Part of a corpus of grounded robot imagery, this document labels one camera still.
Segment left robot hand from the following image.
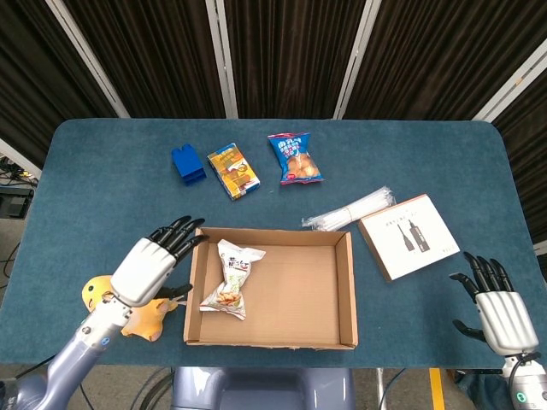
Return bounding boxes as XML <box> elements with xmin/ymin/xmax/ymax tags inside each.
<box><xmin>109</xmin><ymin>215</ymin><xmax>210</xmax><ymax>308</ymax></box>

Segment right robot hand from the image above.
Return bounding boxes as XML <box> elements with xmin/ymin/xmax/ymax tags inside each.
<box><xmin>449</xmin><ymin>250</ymin><xmax>540</xmax><ymax>356</ymax></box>

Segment yellow plush duck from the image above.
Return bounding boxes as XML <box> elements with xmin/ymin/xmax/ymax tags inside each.
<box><xmin>80</xmin><ymin>275</ymin><xmax>188</xmax><ymax>343</ymax></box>

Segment white snack packet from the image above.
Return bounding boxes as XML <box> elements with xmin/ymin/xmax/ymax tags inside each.
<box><xmin>198</xmin><ymin>238</ymin><xmax>267</xmax><ymax>321</ymax></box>

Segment blue plastic building block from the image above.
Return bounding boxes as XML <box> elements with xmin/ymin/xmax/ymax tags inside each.
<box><xmin>171</xmin><ymin>145</ymin><xmax>208</xmax><ymax>187</ymax></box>

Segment white product box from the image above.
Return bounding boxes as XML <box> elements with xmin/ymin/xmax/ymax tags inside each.
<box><xmin>356</xmin><ymin>194</ymin><xmax>462</xmax><ymax>282</ymax></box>

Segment yellow snack carton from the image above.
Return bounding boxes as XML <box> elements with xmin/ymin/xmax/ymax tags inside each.
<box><xmin>207</xmin><ymin>143</ymin><xmax>262</xmax><ymax>201</ymax></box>

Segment open cardboard box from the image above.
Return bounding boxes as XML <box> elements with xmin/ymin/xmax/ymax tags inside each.
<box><xmin>183</xmin><ymin>226</ymin><xmax>359</xmax><ymax>351</ymax></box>

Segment blue snack bag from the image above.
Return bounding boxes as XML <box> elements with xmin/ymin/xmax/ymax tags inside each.
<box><xmin>267</xmin><ymin>132</ymin><xmax>325</xmax><ymax>186</ymax></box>

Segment blue felt table cloth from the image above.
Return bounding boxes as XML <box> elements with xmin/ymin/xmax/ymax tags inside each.
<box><xmin>0</xmin><ymin>118</ymin><xmax>547</xmax><ymax>369</ymax></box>

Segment metal table leg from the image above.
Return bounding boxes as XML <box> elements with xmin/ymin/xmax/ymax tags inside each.
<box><xmin>374</xmin><ymin>367</ymin><xmax>385</xmax><ymax>410</ymax></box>

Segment black floor device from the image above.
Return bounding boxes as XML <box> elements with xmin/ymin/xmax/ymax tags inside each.
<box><xmin>0</xmin><ymin>187</ymin><xmax>35</xmax><ymax>220</ymax></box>

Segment grey-blue robot torso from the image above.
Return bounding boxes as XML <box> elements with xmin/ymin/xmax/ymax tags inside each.
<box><xmin>170</xmin><ymin>366</ymin><xmax>356</xmax><ymax>410</ymax></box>

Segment bundle of clear straws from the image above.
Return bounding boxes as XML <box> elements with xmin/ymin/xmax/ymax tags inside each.
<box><xmin>301</xmin><ymin>184</ymin><xmax>397</xmax><ymax>232</ymax></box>

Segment grey floor cables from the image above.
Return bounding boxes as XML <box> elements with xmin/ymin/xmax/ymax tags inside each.
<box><xmin>127</xmin><ymin>366</ymin><xmax>175</xmax><ymax>410</ymax></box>

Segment white partition post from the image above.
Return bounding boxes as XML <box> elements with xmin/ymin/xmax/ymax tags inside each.
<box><xmin>332</xmin><ymin>0</ymin><xmax>383</xmax><ymax>120</ymax></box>
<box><xmin>472</xmin><ymin>40</ymin><xmax>547</xmax><ymax>123</ymax></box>
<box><xmin>204</xmin><ymin>0</ymin><xmax>239</xmax><ymax>120</ymax></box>
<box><xmin>0</xmin><ymin>137</ymin><xmax>43</xmax><ymax>180</ymax></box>
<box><xmin>44</xmin><ymin>0</ymin><xmax>131</xmax><ymax>119</ymax></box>

